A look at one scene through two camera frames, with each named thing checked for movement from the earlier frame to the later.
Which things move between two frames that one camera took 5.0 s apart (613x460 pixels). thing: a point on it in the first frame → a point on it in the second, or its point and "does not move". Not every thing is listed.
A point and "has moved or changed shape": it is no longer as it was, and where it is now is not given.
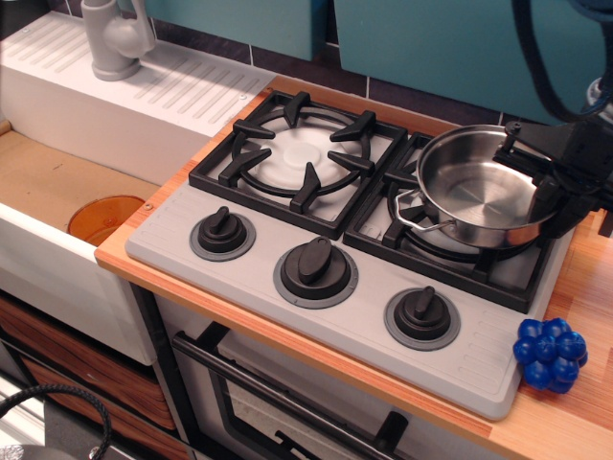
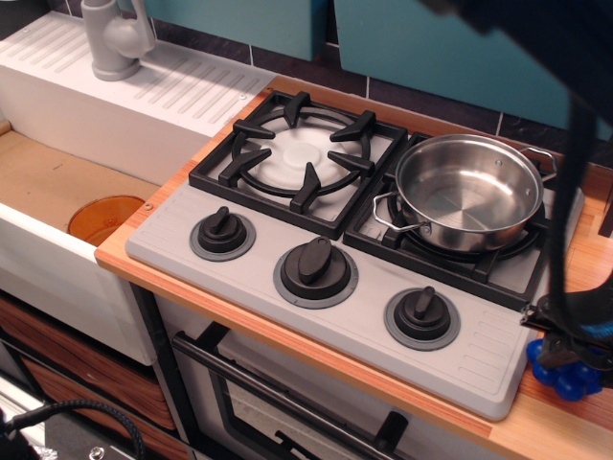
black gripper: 578,157 → 568,312
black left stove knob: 223,237 does not move
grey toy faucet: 116,42 does not move
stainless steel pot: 482,201 has moved or changed shape
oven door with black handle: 243,397 does not move
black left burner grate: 303,164 does not move
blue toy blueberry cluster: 551,354 has moved or changed shape
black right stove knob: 422,319 does not move
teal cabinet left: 295,28 does not move
